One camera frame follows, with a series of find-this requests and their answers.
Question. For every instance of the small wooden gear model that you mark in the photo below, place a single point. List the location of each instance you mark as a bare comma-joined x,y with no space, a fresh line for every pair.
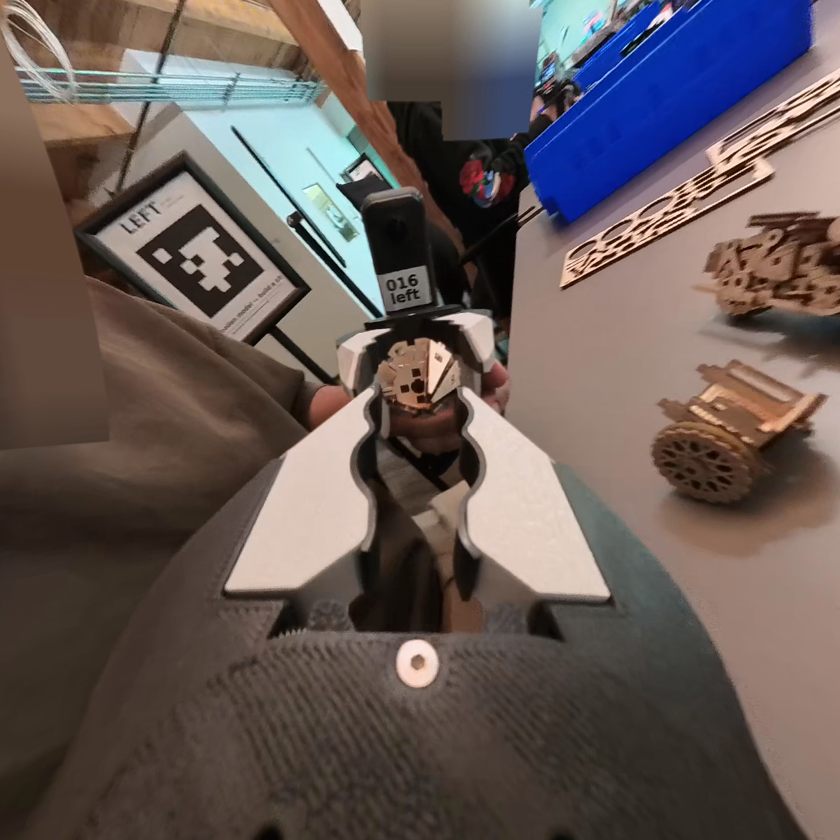
417,374

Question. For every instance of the framed wall sign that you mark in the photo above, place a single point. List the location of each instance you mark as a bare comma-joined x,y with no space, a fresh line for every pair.
364,172

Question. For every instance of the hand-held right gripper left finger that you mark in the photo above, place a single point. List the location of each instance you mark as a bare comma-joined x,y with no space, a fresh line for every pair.
308,512

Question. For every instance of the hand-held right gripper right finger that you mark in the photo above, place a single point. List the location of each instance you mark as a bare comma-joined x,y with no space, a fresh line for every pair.
525,525

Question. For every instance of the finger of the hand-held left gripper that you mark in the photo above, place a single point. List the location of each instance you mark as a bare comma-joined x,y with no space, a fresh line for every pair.
480,348
354,364

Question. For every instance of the long wooden cutout sheet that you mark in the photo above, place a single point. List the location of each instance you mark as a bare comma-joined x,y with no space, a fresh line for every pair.
663,216

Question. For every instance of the person's left hand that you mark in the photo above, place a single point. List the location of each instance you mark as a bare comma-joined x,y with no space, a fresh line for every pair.
426,430

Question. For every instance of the grey desk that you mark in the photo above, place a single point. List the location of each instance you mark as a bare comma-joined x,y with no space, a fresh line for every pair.
623,367

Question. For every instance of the blue plastic bin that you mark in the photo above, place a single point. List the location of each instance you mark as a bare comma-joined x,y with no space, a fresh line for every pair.
656,98

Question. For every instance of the wide wooden cutout sheet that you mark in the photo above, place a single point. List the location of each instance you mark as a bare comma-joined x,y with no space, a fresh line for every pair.
787,124

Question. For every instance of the wooden wheeled cart model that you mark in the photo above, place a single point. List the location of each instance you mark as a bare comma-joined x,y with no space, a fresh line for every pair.
722,439

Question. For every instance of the wooden motorcycle model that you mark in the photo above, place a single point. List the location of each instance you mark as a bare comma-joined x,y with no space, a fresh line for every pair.
774,269

